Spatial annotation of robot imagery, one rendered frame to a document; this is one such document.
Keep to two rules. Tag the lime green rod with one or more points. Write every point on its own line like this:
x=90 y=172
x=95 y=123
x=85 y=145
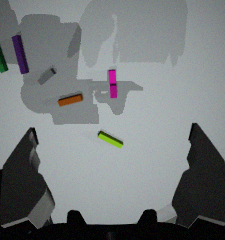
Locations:
x=110 y=139

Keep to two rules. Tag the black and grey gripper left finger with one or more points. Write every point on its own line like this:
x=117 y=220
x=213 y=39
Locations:
x=26 y=202

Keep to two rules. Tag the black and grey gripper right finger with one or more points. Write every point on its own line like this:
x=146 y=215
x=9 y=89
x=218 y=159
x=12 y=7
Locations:
x=199 y=199

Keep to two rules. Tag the purple rod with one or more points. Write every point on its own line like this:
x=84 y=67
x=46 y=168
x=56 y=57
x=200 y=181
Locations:
x=19 y=50

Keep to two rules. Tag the orange rod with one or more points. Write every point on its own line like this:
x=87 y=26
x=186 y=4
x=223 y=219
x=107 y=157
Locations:
x=70 y=99

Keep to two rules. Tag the magenta rod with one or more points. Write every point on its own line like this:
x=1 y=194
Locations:
x=113 y=90
x=112 y=76

